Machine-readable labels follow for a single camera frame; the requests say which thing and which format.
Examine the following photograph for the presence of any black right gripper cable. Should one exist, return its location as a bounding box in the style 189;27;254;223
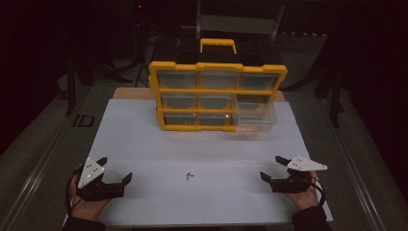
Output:
301;175;327;207

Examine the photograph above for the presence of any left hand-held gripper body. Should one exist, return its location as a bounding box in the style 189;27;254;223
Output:
76;157;125;202

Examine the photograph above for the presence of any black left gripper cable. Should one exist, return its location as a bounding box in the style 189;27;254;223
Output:
64;166;83;217

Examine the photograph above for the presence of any person's left hand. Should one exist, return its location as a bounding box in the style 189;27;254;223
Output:
68;172;112;222

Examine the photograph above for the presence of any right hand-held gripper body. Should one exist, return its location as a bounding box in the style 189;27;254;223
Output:
270;155;328;194

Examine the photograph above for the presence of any yellow black drawer cabinet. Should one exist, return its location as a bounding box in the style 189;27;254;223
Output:
148;38;289;133

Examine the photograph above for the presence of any dark tripod stand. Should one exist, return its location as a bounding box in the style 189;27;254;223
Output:
126;0;152;89

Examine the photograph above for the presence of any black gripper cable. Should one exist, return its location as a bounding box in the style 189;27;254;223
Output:
64;166;83;217
301;175;327;207

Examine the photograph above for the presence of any person's right hand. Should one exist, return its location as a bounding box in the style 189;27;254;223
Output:
283;170;320;211

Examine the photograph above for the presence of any white table board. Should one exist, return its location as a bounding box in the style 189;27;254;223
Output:
88;98;334;227

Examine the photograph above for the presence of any clear plastic drawer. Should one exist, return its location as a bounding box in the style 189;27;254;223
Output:
231;101;278;134

